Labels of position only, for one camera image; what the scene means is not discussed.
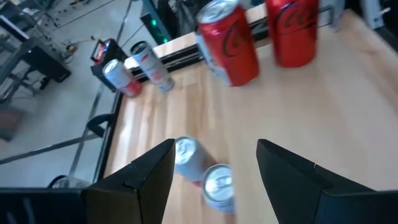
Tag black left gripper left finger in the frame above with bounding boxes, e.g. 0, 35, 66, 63
0, 138, 177, 224

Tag black workbench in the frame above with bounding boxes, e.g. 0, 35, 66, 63
18, 37, 73, 84

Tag black frame clamp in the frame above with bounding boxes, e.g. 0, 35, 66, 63
86, 113, 115, 138

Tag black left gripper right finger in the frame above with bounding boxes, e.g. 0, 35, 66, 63
256, 138, 398, 224

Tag black toolbox with red lid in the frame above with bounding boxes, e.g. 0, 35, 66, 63
90, 37, 128, 85

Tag red Coca-Cola Zero can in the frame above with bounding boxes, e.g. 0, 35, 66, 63
195, 0, 261, 88
264, 0, 320, 68

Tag black device with green light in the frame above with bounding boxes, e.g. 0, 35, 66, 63
139, 0, 174, 45

